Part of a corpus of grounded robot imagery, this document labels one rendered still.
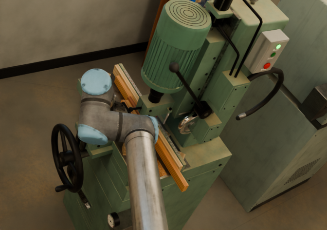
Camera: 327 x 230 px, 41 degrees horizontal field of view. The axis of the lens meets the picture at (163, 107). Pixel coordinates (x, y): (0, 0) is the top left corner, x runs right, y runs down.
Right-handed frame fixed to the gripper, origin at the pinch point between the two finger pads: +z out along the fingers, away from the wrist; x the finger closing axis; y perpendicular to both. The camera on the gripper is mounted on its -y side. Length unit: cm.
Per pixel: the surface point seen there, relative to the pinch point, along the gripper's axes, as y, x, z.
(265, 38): -23, 57, -18
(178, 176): 21.0, 27.5, 14.3
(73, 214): 28, -26, 92
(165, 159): 13.5, 22.5, 17.6
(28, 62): -79, -71, 123
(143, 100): -8.6, 13.1, 8.2
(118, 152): 11.1, 3.3, 16.7
